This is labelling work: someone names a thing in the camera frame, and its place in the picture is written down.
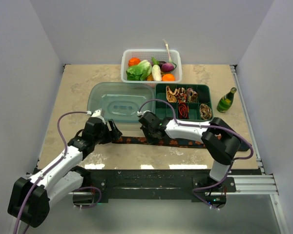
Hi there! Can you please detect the dark floral orange tie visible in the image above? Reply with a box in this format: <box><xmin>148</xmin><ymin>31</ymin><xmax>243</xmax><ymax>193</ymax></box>
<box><xmin>111</xmin><ymin>135</ymin><xmax>250</xmax><ymax>152</ymax></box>

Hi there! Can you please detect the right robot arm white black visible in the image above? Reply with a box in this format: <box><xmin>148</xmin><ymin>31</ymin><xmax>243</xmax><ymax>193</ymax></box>
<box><xmin>137</xmin><ymin>111</ymin><xmax>242</xmax><ymax>192</ymax></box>

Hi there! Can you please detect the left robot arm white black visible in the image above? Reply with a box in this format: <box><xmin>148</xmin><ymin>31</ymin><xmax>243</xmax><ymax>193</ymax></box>
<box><xmin>7</xmin><ymin>117</ymin><xmax>122</xmax><ymax>228</ymax></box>

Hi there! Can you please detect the clear teal plastic bin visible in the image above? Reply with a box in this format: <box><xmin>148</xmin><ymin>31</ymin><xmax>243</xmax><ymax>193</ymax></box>
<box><xmin>87</xmin><ymin>82</ymin><xmax>155</xmax><ymax>123</ymax></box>

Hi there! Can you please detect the yellow rolled tie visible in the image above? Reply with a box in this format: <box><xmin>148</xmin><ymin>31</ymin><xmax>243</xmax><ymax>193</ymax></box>
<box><xmin>166</xmin><ymin>86</ymin><xmax>178</xmax><ymax>103</ymax></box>

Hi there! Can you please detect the red black rolled tie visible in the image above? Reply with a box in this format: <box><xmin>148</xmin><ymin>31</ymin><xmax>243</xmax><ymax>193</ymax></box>
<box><xmin>178</xmin><ymin>102</ymin><xmax>189</xmax><ymax>119</ymax></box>

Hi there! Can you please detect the dark red patterned rolled tie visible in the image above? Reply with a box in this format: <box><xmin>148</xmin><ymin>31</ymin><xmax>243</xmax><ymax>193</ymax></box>
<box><xmin>177</xmin><ymin>87</ymin><xmax>187</xmax><ymax>103</ymax></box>

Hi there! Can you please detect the purple gold rolled tie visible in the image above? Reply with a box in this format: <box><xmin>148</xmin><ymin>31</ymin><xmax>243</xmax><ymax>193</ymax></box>
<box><xmin>187</xmin><ymin>88</ymin><xmax>198</xmax><ymax>103</ymax></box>

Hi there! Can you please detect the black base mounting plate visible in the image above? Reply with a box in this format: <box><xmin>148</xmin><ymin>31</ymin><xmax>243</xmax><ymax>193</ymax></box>
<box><xmin>68</xmin><ymin>167</ymin><xmax>262</xmax><ymax>204</ymax></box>

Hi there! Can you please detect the orange fruit toy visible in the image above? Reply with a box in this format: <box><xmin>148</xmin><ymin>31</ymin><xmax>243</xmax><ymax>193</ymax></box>
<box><xmin>162</xmin><ymin>74</ymin><xmax>175</xmax><ymax>82</ymax></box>

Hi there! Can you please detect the brown patterned rolled tie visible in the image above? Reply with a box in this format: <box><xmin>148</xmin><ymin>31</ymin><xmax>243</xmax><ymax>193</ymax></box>
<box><xmin>199</xmin><ymin>104</ymin><xmax>212</xmax><ymax>120</ymax></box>

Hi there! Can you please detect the green lettuce toy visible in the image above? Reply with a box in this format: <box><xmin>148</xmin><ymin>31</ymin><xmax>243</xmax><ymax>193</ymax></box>
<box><xmin>126</xmin><ymin>60</ymin><xmax>152</xmax><ymax>81</ymax></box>

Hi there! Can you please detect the white radish toy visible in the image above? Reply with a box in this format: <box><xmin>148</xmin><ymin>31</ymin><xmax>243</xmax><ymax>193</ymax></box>
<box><xmin>151</xmin><ymin>64</ymin><xmax>162</xmax><ymax>81</ymax></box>

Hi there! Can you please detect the green compartment organizer tray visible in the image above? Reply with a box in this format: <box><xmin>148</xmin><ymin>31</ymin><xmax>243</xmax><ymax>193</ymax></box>
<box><xmin>155</xmin><ymin>83</ymin><xmax>213</xmax><ymax>122</ymax></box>

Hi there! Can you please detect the purple turnip toy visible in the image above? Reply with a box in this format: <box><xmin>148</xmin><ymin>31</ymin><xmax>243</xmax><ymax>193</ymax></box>
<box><xmin>161</xmin><ymin>62</ymin><xmax>175</xmax><ymax>73</ymax></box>

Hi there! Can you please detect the white green onion toy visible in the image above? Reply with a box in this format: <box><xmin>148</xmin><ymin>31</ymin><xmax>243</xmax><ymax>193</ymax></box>
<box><xmin>163</xmin><ymin>39</ymin><xmax>173</xmax><ymax>63</ymax></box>

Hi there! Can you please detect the white perforated basket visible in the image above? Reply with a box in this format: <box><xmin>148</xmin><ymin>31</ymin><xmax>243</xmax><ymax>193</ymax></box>
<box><xmin>121</xmin><ymin>49</ymin><xmax>183</xmax><ymax>88</ymax></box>

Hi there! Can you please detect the green glass bottle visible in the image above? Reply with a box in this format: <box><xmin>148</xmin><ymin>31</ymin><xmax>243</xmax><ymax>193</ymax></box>
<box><xmin>217</xmin><ymin>87</ymin><xmax>237</xmax><ymax>113</ymax></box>

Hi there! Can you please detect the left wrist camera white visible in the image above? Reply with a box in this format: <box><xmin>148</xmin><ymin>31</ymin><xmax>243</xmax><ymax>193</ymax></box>
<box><xmin>86</xmin><ymin>108</ymin><xmax>105</xmax><ymax>123</ymax></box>

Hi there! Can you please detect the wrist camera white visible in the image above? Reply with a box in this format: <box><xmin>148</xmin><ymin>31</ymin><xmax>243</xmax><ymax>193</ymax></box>
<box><xmin>86</xmin><ymin>108</ymin><xmax>105</xmax><ymax>123</ymax></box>
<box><xmin>137</xmin><ymin>110</ymin><xmax>149</xmax><ymax>117</ymax></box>

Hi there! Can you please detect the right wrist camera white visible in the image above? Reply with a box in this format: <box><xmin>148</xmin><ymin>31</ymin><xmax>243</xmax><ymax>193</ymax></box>
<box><xmin>137</xmin><ymin>110</ymin><xmax>149</xmax><ymax>117</ymax></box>

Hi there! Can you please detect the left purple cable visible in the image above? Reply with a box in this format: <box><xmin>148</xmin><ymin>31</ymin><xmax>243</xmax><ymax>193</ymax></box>
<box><xmin>14</xmin><ymin>111</ymin><xmax>91</xmax><ymax>234</ymax></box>

